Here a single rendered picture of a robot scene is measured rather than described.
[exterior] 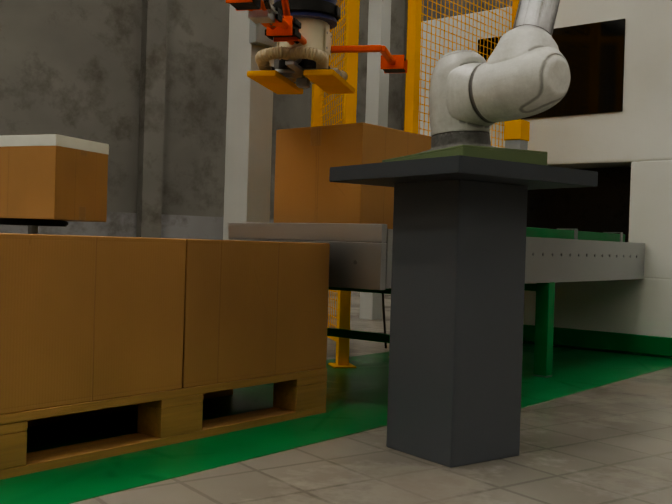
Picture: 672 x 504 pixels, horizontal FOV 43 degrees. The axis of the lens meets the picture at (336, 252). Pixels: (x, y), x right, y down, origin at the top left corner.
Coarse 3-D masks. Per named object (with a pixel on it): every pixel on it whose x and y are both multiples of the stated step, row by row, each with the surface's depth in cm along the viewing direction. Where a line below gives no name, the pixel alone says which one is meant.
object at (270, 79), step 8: (248, 72) 279; (256, 72) 278; (264, 72) 277; (272, 72) 277; (256, 80) 285; (264, 80) 285; (272, 80) 284; (280, 80) 284; (288, 80) 291; (272, 88) 299; (280, 88) 299; (288, 88) 298; (296, 88) 301
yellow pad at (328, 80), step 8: (304, 72) 274; (312, 72) 274; (320, 72) 273; (328, 72) 273; (336, 72) 277; (312, 80) 282; (320, 80) 282; (328, 80) 282; (336, 80) 281; (344, 80) 288; (328, 88) 296; (336, 88) 296; (344, 88) 295; (352, 88) 301
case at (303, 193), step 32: (320, 128) 298; (352, 128) 288; (384, 128) 295; (288, 160) 307; (320, 160) 297; (352, 160) 288; (288, 192) 307; (320, 192) 297; (352, 192) 288; (384, 192) 296
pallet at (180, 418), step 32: (224, 384) 241; (256, 384) 251; (288, 384) 267; (320, 384) 273; (0, 416) 189; (32, 416) 195; (64, 416) 250; (96, 416) 259; (160, 416) 224; (192, 416) 232; (224, 416) 255; (256, 416) 256; (288, 416) 262; (0, 448) 189; (64, 448) 210; (96, 448) 211; (128, 448) 216
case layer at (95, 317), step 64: (0, 256) 188; (64, 256) 200; (128, 256) 215; (192, 256) 231; (256, 256) 250; (320, 256) 272; (0, 320) 188; (64, 320) 201; (128, 320) 215; (192, 320) 231; (256, 320) 250; (320, 320) 273; (0, 384) 189; (64, 384) 201; (128, 384) 216; (192, 384) 232
